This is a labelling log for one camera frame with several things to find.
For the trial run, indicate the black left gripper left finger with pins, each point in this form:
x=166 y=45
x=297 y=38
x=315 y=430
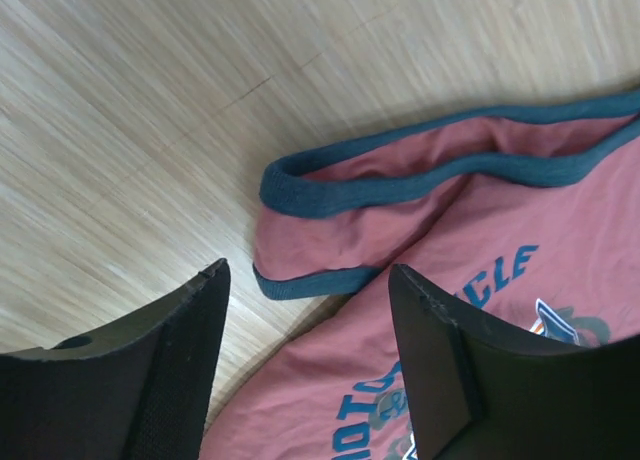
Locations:
x=138 y=387

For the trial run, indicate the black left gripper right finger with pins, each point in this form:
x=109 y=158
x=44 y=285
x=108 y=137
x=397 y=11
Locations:
x=481 y=388

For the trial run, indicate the red graphic tank top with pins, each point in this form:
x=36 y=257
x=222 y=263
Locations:
x=528 y=213

